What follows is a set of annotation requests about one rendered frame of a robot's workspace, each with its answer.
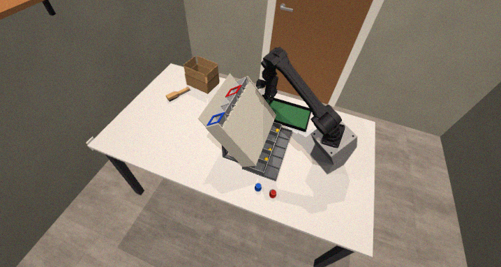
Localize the grey slanted cover panel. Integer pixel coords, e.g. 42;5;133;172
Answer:
198;74;292;181

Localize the green tray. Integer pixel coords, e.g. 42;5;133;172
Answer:
269;98;311;132

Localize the brown cardboard box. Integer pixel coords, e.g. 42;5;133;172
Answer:
184;56;219;94

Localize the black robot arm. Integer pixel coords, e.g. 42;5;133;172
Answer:
256;47;345;148

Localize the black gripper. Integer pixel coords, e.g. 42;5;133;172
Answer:
263;85;278;105

